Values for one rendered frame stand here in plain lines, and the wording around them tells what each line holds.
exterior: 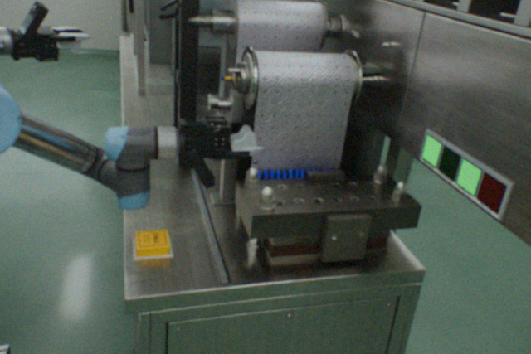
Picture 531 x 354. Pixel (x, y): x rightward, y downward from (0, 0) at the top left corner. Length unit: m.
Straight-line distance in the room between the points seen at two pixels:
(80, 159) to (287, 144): 0.48
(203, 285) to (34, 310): 1.49
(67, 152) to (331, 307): 0.67
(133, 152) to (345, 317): 0.60
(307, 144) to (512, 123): 0.49
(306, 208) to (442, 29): 0.46
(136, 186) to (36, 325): 1.33
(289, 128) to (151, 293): 0.48
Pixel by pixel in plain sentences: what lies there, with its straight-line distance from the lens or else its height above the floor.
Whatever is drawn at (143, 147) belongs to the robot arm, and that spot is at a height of 1.12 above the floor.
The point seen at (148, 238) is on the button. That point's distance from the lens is 1.14.
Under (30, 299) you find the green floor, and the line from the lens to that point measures 2.52.
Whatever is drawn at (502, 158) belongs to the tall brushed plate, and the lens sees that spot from 0.94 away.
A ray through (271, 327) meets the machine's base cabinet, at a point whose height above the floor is 0.78.
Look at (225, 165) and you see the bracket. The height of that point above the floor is 1.01.
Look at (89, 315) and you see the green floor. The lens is 2.38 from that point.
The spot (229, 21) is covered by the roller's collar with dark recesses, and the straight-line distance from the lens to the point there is 1.37.
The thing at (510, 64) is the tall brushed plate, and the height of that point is 1.40.
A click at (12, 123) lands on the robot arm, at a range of 0.91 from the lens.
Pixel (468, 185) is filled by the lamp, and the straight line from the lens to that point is 0.99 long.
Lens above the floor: 1.55
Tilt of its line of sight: 24 degrees down
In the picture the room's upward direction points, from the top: 6 degrees clockwise
